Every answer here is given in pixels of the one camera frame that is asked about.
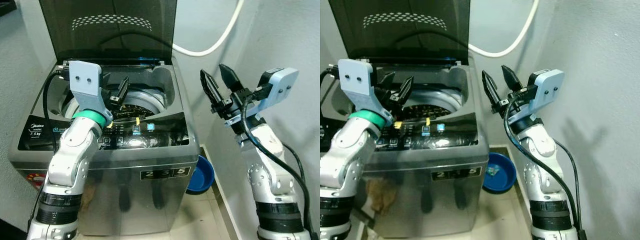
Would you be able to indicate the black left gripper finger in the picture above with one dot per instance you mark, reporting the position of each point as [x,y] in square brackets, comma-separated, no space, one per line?
[106,81]
[122,91]
[405,90]
[386,80]

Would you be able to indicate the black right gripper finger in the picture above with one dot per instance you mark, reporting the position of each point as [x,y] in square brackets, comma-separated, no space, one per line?
[231,80]
[511,80]
[491,90]
[210,90]

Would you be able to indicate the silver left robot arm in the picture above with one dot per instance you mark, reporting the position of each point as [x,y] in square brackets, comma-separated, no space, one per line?
[70,160]
[345,160]

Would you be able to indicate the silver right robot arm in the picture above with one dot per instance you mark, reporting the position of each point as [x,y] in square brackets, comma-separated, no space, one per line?
[542,180]
[270,182]

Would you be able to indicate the dark patterned clothes in drum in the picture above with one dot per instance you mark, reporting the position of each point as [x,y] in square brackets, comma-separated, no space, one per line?
[422,111]
[135,111]

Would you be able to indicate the grey top-load washing machine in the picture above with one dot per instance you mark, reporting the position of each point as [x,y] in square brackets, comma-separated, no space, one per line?
[430,205]
[142,202]

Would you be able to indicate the dark tinted washer lid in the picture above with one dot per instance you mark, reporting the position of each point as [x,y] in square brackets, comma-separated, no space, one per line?
[400,42]
[110,42]

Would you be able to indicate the blue plastic basin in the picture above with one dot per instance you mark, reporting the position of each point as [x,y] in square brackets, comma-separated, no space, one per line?
[202,178]
[500,183]

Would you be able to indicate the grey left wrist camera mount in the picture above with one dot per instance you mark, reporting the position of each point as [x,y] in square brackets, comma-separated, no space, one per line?
[352,77]
[82,80]

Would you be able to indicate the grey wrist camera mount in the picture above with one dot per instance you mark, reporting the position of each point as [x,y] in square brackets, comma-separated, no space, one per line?
[547,90]
[82,80]
[280,85]
[352,77]

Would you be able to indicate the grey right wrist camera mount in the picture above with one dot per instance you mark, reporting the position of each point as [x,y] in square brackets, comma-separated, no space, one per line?
[280,85]
[547,90]

